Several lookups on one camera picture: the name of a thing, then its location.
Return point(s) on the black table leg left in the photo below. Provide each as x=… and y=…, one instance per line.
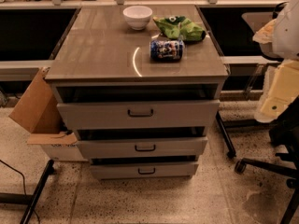
x=29, y=200

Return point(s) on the black table leg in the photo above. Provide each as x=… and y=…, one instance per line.
x=231, y=149
x=29, y=200

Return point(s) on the white ceramic bowl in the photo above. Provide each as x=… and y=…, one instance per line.
x=137, y=17

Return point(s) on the grey drawer cabinet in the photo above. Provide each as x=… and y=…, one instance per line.
x=103, y=60

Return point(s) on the green chip bag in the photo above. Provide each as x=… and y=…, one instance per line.
x=180, y=28

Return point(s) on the blue printed can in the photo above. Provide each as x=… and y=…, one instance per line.
x=166, y=50

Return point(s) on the brown cardboard box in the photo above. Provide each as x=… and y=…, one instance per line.
x=38, y=114

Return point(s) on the black table leg right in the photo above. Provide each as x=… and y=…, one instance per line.
x=231, y=149

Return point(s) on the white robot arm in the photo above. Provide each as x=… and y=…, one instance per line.
x=281, y=84

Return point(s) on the grey drawer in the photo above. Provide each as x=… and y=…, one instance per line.
x=143, y=170
x=132, y=115
x=131, y=148

